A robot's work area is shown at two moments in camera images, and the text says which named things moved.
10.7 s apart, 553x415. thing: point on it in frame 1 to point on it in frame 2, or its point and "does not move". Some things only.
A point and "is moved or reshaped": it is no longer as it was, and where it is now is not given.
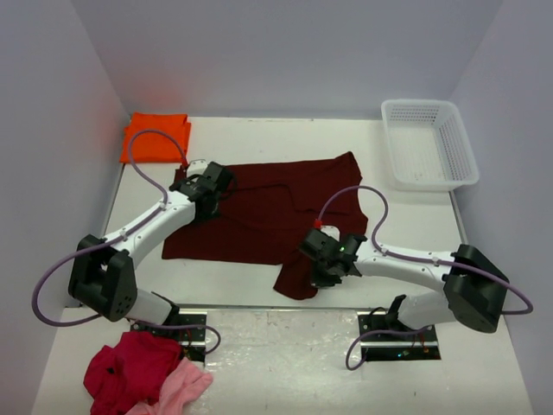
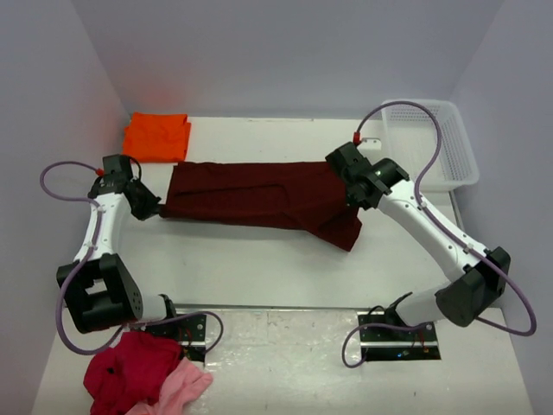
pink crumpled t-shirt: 185,385 does not move
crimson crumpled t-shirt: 130,374 does not move
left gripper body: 207,207 to 147,204
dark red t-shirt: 263,220 is moved or reshaped
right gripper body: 324,276 to 354,197
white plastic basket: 429,147 does not move
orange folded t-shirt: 155,147 does not move
